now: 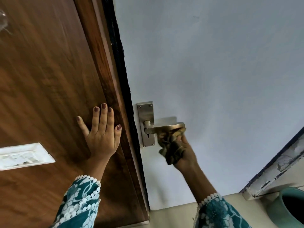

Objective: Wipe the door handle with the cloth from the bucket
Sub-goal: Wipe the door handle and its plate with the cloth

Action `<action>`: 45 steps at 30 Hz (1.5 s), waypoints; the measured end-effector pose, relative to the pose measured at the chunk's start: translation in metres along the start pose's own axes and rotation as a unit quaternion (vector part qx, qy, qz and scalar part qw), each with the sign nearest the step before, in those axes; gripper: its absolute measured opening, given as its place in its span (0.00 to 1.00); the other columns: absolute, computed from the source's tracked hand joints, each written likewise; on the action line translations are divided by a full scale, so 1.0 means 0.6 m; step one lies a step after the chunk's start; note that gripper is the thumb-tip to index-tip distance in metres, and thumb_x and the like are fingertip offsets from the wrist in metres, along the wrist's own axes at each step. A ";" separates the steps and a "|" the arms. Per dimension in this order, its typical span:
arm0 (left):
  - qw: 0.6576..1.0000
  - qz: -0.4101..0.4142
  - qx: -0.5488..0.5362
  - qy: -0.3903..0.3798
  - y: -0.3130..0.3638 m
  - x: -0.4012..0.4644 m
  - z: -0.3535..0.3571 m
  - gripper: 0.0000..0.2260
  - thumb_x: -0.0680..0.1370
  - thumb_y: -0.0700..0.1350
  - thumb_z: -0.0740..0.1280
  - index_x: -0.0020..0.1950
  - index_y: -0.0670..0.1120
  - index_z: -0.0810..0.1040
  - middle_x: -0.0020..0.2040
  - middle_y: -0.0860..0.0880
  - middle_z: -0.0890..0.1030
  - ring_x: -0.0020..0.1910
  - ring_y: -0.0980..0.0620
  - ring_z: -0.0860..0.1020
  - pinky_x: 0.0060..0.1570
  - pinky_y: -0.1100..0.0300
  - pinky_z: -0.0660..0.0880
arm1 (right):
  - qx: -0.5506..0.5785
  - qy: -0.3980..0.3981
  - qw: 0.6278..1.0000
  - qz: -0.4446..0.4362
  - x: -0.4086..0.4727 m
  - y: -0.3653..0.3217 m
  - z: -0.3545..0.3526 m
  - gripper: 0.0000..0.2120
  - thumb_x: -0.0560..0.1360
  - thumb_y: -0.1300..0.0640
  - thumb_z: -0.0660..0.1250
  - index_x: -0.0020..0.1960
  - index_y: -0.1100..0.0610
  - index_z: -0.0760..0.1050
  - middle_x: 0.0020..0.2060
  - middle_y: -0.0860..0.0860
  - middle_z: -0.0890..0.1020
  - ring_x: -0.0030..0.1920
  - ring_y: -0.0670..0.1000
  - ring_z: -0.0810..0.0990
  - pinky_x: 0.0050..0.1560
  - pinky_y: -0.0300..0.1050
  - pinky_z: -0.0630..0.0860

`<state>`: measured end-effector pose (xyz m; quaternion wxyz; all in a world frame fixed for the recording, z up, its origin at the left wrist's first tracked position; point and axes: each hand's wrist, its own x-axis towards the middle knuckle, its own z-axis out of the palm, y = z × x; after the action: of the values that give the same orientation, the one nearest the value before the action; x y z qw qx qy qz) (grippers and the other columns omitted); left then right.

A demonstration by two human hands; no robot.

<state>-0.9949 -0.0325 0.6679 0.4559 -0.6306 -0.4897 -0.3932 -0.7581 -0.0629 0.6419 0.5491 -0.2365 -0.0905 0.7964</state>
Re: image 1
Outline olive brown cleaning cloth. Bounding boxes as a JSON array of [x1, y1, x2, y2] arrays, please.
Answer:
[[157, 127, 187, 165]]

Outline black door edge strip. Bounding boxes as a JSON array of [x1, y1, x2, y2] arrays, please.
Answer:
[[102, 0, 150, 210]]

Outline person's left hand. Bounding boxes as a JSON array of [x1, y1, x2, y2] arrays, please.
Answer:
[[76, 103, 122, 160]]

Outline person's right hand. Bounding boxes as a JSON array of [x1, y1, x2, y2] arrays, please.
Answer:
[[172, 134, 199, 172]]

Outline white peeling door frame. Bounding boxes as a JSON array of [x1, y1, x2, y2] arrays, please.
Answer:
[[240, 127, 304, 201]]

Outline pale painted door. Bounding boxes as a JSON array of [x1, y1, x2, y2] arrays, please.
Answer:
[[113, 0, 304, 211]]

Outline metal lever door handle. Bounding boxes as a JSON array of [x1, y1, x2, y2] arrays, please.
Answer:
[[137, 101, 186, 148]]

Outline teal plastic bin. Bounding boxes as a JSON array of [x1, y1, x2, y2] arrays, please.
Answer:
[[267, 186, 304, 228]]

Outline brown wooden door panel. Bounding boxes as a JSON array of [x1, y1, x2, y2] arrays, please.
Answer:
[[0, 0, 149, 228]]

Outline person's right forearm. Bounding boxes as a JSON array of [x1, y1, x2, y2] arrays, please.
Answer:
[[177, 164, 253, 228]]

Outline person's left forearm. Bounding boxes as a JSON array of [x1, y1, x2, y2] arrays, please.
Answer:
[[50, 154, 103, 228]]

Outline white switch plate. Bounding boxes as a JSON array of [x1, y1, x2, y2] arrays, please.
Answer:
[[0, 142, 56, 171]]

